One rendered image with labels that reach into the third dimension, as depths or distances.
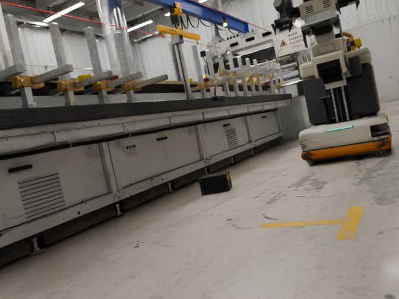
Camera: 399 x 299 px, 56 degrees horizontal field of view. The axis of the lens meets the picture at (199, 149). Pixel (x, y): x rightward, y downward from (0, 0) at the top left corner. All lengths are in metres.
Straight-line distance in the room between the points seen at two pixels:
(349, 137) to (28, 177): 2.13
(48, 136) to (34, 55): 9.79
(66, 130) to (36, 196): 0.38
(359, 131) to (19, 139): 2.19
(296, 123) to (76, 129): 4.42
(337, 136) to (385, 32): 9.32
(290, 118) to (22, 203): 4.65
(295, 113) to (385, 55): 6.39
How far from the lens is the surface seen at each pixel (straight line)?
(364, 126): 2.92
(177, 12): 8.87
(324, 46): 3.03
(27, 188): 2.11
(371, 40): 12.13
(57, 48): 2.11
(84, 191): 2.36
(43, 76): 1.87
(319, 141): 2.96
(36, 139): 1.91
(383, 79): 12.04
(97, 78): 1.98
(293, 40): 5.91
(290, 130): 6.06
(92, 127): 2.16
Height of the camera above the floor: 0.45
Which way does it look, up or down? 3 degrees down
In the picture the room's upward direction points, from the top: 12 degrees counter-clockwise
